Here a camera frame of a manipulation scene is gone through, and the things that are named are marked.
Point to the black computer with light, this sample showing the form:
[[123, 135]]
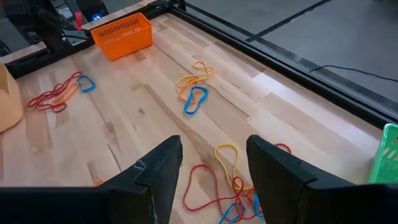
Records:
[[90, 7]]

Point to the yellow plastic basket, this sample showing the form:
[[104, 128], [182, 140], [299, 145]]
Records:
[[9, 105]]

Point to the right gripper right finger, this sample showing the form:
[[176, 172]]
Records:
[[286, 186]]

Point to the orange plastic basket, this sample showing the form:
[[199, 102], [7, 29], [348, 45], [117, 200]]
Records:
[[130, 40]]

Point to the green plastic basket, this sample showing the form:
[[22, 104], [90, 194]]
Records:
[[387, 161]]

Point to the black aluminium table frame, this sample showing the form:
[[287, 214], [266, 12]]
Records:
[[342, 95]]

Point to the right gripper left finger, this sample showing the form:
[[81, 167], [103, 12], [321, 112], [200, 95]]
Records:
[[149, 186]]

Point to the blue rubber band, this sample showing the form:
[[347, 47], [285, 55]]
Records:
[[88, 91], [256, 207], [202, 101]]

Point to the yellow rubber band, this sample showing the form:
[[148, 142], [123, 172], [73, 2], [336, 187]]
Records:
[[225, 145], [199, 77]]

